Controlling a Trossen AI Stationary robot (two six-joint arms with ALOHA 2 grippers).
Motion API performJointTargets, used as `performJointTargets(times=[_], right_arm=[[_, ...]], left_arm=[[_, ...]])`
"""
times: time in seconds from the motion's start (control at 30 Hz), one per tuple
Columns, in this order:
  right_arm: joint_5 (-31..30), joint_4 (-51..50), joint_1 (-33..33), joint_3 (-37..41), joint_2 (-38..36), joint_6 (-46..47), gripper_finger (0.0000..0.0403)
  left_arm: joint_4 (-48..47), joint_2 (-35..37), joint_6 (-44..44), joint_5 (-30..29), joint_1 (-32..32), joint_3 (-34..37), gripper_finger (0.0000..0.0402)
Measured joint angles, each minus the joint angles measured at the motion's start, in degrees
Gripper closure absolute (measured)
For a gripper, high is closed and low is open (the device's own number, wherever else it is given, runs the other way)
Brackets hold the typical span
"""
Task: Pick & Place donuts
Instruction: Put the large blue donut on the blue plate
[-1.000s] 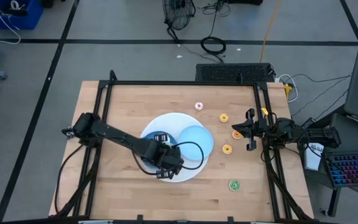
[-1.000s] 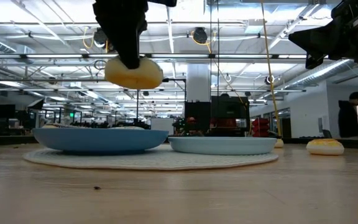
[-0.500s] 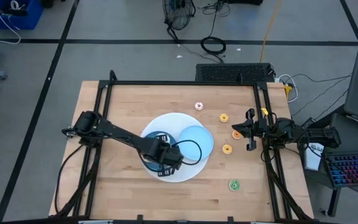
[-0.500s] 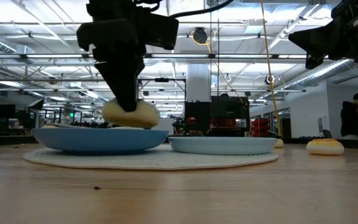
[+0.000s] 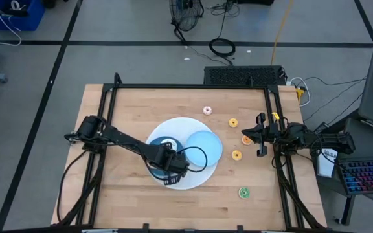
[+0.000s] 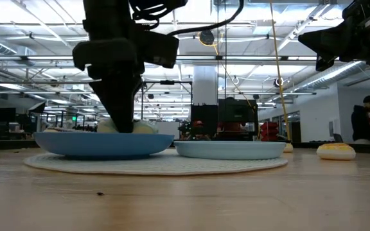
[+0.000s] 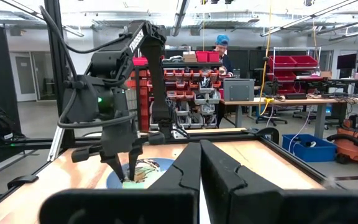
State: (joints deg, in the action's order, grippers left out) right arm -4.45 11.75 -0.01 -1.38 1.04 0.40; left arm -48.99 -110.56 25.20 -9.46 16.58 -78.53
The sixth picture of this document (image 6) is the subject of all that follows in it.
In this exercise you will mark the white frosted donut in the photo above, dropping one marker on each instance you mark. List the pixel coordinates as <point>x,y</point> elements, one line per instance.
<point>146,127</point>

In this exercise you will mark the white pillar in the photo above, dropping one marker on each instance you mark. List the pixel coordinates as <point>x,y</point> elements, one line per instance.
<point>205,85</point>

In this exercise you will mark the person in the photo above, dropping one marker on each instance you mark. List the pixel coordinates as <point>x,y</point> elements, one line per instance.
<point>363,122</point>
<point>199,130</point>

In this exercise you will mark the black metal frame rig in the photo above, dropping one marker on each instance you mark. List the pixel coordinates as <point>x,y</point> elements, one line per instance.
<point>172,82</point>

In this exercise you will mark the dark computer monitor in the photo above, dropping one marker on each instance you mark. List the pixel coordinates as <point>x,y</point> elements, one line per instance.
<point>4,115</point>

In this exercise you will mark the pale blue plate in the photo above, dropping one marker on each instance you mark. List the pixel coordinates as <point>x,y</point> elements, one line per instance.
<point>230,150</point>

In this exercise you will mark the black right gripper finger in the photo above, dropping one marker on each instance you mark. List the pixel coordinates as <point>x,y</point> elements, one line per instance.
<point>322,64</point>
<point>326,43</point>

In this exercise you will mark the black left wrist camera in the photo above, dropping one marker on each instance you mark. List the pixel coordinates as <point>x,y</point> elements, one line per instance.
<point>161,49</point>

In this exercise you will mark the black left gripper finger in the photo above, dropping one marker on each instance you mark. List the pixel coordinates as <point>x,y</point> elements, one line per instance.
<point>120,102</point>

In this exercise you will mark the red object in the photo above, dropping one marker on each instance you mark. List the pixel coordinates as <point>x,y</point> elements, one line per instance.
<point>269,131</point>

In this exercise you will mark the black monitor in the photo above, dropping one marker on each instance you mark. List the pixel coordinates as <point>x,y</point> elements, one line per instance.
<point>238,110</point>

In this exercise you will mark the small dark crumb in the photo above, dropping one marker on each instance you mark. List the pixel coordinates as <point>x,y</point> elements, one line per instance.
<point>100,194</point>

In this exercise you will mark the silver ventilation duct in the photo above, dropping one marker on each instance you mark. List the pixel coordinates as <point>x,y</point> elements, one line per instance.
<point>332,75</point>

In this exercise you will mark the white round woven placemat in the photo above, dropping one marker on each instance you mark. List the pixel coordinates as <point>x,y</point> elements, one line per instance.
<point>159,167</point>

